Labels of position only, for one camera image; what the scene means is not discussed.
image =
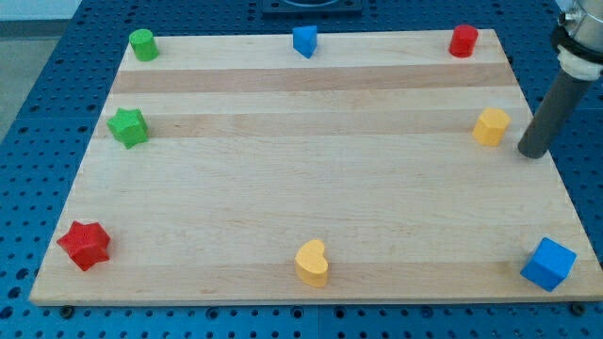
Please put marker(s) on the blue cube block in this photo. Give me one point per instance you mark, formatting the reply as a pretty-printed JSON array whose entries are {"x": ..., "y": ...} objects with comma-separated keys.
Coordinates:
[{"x": 549, "y": 265}]

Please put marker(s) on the green star block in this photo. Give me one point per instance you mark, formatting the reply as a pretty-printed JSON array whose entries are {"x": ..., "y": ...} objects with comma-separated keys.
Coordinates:
[{"x": 128, "y": 127}]

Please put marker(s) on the yellow hexagon block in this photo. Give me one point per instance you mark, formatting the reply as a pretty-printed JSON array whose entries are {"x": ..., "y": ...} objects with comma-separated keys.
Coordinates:
[{"x": 491, "y": 126}]

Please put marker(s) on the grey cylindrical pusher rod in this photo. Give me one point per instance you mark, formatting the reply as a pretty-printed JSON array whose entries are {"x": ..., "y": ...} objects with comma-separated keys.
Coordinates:
[{"x": 556, "y": 108}]

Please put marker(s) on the green cylinder block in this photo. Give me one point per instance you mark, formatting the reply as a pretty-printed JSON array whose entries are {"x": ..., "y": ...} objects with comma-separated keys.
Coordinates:
[{"x": 142, "y": 42}]

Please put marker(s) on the blue triangle block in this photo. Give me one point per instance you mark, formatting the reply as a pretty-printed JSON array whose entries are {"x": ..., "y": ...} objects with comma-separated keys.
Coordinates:
[{"x": 305, "y": 39}]

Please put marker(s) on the red star block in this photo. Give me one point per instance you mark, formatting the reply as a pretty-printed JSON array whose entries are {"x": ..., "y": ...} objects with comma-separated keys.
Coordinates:
[{"x": 86, "y": 244}]

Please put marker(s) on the yellow heart block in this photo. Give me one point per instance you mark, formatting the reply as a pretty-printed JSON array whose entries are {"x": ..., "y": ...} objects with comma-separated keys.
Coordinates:
[{"x": 311, "y": 265}]

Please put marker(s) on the wooden board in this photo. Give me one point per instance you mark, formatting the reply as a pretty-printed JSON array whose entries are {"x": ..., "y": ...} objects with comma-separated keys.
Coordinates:
[{"x": 254, "y": 149}]

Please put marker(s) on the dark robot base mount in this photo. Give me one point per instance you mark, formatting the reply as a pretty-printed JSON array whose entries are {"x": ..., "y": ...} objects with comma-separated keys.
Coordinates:
[{"x": 286, "y": 7}]

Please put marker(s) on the red cylinder block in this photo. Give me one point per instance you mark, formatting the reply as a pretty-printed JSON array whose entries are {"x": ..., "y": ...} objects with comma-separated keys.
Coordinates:
[{"x": 463, "y": 40}]

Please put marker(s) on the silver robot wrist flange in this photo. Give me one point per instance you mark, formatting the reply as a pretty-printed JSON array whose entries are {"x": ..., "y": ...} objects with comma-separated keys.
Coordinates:
[{"x": 577, "y": 38}]

